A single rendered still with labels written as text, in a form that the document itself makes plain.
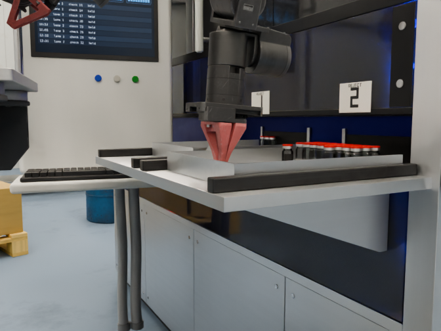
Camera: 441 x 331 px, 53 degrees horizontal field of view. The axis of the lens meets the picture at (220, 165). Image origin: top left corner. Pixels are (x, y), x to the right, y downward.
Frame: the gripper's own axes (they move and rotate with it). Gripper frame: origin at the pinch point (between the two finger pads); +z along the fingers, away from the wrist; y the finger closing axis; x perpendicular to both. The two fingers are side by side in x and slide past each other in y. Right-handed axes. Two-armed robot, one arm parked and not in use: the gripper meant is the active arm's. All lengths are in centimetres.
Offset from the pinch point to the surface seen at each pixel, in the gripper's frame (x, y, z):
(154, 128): 86, 18, -5
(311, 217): -2.2, 16.5, 8.2
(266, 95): 39, 32, -15
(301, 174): -8.0, 9.3, 0.3
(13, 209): 283, -19, 60
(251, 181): -8.2, 0.6, 1.4
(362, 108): 5.7, 33.5, -11.3
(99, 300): 174, 21, 90
